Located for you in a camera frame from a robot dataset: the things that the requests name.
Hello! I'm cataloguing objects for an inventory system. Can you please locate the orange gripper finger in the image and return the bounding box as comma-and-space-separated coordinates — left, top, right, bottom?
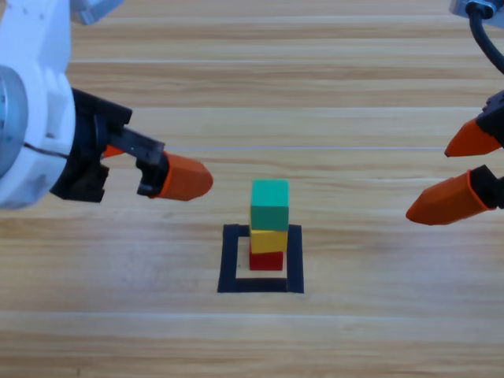
443, 90, 504, 158
405, 165, 504, 227

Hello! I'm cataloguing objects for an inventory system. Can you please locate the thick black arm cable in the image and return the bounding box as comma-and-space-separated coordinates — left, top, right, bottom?
466, 0, 504, 76

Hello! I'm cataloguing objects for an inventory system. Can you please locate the thin black arm wire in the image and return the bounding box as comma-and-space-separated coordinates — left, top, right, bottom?
23, 143, 71, 160

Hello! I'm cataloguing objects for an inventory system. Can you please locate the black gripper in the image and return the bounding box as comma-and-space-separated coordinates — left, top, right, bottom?
50, 88, 214, 204

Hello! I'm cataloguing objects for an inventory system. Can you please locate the red wooden cube block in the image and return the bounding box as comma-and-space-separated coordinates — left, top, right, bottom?
248, 248, 284, 272

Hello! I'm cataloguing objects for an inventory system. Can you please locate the green wooden cube block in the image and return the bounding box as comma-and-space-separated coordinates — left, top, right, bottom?
250, 180, 291, 232

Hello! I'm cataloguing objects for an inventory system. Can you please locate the yellow wooden cube block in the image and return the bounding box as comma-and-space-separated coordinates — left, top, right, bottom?
249, 228, 289, 254

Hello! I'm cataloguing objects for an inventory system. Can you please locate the black tape square outline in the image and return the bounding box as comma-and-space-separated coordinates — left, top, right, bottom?
217, 223, 305, 295

